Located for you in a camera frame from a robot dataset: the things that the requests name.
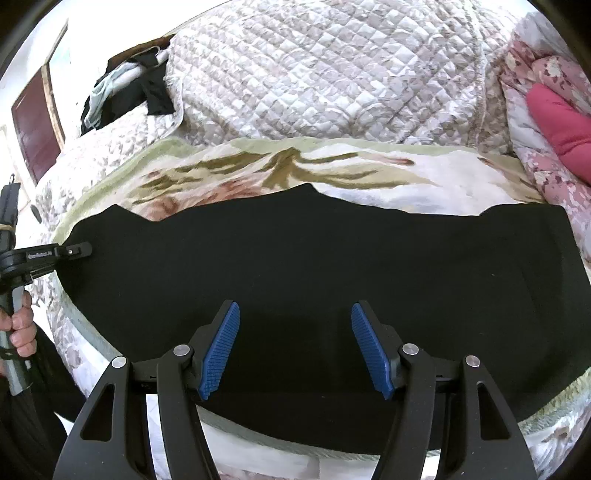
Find black garment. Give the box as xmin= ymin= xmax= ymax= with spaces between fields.
xmin=81 ymin=50 xmax=177 ymax=136

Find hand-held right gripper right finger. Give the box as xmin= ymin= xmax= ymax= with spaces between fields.
xmin=351 ymin=300 xmax=539 ymax=480

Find person's left hand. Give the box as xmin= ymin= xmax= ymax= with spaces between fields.
xmin=0 ymin=293 xmax=38 ymax=377

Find white grey quilted bedspread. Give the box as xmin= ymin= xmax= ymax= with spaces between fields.
xmin=28 ymin=0 xmax=536 ymax=398

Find dark clothes pile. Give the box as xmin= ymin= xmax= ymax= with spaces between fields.
xmin=89 ymin=61 xmax=154 ymax=126

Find dark red wooden-framed panel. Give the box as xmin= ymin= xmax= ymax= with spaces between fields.
xmin=10 ymin=32 xmax=71 ymax=186

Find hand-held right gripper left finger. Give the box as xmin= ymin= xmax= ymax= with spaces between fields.
xmin=59 ymin=300 xmax=242 ymax=480

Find pink floral pillow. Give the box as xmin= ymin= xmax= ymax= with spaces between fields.
xmin=501 ymin=18 xmax=591 ymax=266

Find white fleece blanket, green print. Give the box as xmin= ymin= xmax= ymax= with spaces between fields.
xmin=55 ymin=136 xmax=591 ymax=480

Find person's black knit clothing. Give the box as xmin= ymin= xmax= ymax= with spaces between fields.
xmin=0 ymin=323 xmax=89 ymax=480

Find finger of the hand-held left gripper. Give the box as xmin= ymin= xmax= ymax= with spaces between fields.
xmin=55 ymin=242 xmax=93 ymax=261

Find black pants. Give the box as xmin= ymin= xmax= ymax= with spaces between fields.
xmin=58 ymin=184 xmax=591 ymax=455

